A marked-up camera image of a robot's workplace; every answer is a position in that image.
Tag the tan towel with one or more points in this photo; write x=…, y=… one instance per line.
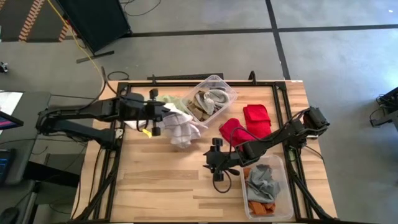
x=194, y=109

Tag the black divider panel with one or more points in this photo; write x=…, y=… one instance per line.
x=93, y=21

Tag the yellow tag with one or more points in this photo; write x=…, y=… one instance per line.
x=147, y=133

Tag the small black floor object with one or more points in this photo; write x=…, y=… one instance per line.
x=3, y=67

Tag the clear plastic bin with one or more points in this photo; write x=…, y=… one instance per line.
x=286, y=199
x=214, y=81

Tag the gray desk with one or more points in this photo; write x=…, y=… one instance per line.
x=31, y=102

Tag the black table rig frame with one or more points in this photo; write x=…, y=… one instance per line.
x=174, y=84

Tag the black tablet screen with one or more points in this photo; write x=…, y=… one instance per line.
x=4, y=165

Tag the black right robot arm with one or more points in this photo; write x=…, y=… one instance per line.
x=280, y=137

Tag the light gray towel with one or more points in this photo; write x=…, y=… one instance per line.
x=216, y=98

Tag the white checkered towel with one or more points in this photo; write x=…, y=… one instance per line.
x=183, y=130

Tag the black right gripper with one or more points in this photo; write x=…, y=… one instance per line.
x=222, y=160

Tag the black computer mouse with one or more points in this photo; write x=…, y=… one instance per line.
x=8, y=216

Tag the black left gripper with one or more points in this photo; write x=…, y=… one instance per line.
x=140, y=109

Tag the white paper sheet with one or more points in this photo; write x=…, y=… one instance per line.
x=9, y=101

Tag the black flat bar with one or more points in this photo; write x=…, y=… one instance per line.
x=186, y=76

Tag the green towel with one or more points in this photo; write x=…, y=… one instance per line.
x=174, y=100

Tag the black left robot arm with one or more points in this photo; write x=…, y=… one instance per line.
x=81, y=110

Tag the black laptop screen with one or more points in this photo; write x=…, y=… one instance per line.
x=7, y=122

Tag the red towel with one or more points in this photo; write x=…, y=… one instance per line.
x=256, y=119
x=233, y=130

